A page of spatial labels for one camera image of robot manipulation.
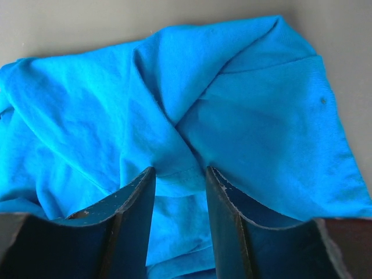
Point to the blue t-shirt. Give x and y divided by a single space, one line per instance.
249 97

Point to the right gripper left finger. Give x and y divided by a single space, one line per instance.
109 239

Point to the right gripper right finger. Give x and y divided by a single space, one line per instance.
252 241

